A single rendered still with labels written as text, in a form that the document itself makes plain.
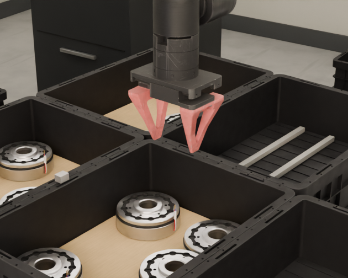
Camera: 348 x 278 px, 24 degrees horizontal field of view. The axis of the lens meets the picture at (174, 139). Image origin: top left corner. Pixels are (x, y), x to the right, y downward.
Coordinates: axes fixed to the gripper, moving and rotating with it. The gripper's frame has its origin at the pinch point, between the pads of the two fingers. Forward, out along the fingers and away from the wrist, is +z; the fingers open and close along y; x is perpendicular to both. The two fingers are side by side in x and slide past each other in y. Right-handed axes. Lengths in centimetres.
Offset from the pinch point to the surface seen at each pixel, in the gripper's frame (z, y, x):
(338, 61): 44, 58, -158
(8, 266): 14.2, 11.2, 20.2
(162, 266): 19.8, 1.3, 1.1
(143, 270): 20.3, 3.2, 3.1
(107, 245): 23.3, 15.0, -2.1
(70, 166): 22.9, 38.7, -17.0
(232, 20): 93, 210, -314
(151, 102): 22, 47, -50
